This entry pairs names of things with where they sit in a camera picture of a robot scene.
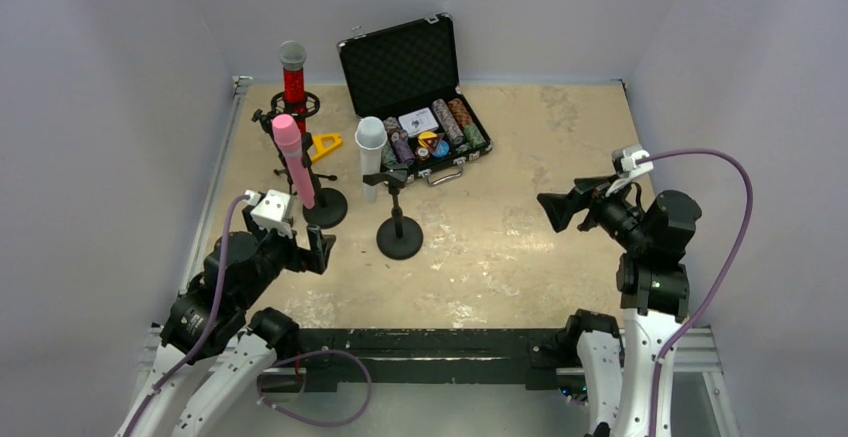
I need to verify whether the black tripod microphone stand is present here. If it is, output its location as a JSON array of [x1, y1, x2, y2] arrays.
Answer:
[[251, 92, 337, 210]]

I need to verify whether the black round-base stand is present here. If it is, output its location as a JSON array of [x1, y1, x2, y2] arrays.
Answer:
[[301, 132, 348, 229], [362, 164, 423, 260]]

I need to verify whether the pink microphone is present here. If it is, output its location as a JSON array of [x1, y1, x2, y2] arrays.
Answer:
[[271, 114, 315, 208]]

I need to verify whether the white microphone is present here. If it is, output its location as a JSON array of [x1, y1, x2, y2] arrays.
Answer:
[[354, 116, 388, 177]]

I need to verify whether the red glitter microphone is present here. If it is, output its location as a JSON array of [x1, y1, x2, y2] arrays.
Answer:
[[278, 40, 307, 133]]

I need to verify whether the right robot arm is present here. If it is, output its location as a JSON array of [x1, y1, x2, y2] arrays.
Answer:
[[537, 176, 702, 436]]

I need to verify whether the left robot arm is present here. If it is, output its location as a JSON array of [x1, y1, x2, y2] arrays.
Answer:
[[117, 225, 336, 436]]

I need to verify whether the white playing card box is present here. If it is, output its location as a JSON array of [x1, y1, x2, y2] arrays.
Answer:
[[397, 107, 439, 138]]

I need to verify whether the black poker chip case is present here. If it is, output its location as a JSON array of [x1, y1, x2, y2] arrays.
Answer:
[[337, 13, 494, 187]]

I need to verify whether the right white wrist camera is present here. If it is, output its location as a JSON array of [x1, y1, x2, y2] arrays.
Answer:
[[605, 144, 654, 197]]

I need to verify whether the yellow triangular plastic frame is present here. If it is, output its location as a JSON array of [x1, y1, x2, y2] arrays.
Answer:
[[311, 133, 344, 161]]

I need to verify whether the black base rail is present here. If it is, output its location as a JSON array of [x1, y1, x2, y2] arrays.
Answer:
[[262, 328, 588, 400]]

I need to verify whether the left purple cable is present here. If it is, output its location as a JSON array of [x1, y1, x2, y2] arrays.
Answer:
[[122, 195, 374, 437]]

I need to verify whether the aluminium corner rail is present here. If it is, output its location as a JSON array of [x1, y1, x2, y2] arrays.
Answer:
[[178, 75, 254, 294]]

